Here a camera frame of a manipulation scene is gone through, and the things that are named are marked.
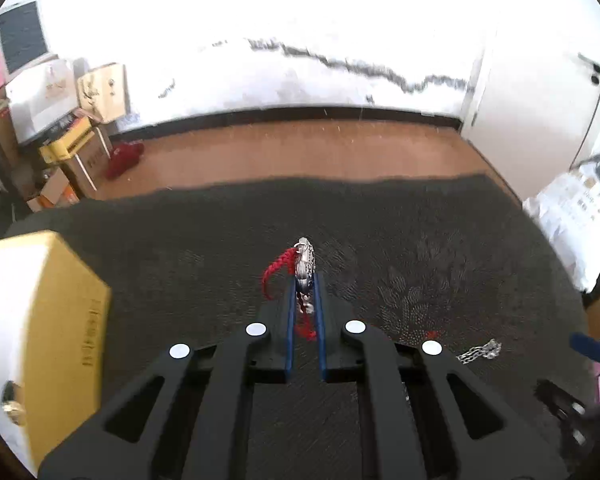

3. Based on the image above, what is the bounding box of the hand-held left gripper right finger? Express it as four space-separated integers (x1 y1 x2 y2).
312 272 570 480

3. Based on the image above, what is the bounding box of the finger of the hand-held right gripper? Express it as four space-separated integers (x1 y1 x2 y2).
535 379 588 456
570 332 600 363

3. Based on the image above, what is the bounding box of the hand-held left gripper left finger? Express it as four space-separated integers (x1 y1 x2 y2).
37 274 299 480

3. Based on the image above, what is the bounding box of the red cord silver pendant necklace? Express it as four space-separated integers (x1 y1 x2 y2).
262 237 317 341

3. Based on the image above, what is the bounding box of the yellow cardboard box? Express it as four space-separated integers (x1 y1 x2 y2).
0 230 112 471

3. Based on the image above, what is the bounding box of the black and gold watch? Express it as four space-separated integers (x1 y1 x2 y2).
0 381 28 426

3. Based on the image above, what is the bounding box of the black patterned mat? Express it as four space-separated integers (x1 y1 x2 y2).
5 174 596 480

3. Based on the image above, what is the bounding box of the white printed plastic bag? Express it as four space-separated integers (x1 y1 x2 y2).
522 162 600 291

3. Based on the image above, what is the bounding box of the red cloth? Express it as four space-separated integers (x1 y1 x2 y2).
104 141 145 181

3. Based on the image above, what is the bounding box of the brown cardboard box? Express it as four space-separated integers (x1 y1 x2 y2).
62 127 113 191

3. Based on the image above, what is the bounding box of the white door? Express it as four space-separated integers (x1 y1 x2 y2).
460 0 600 196

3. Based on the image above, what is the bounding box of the flat yellow box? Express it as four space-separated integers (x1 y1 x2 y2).
39 120 96 163

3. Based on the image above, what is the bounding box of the tan cardboard box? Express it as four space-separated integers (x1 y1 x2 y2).
76 62 128 123

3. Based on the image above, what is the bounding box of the white gift box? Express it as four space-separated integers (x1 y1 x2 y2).
5 57 78 143

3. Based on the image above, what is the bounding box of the cream framed dark screen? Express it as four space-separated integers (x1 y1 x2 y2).
0 0 51 76

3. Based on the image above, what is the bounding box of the silver chain bracelet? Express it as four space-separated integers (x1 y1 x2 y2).
456 340 502 363

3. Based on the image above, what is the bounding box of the black door handle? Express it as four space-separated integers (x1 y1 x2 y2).
577 52 600 86

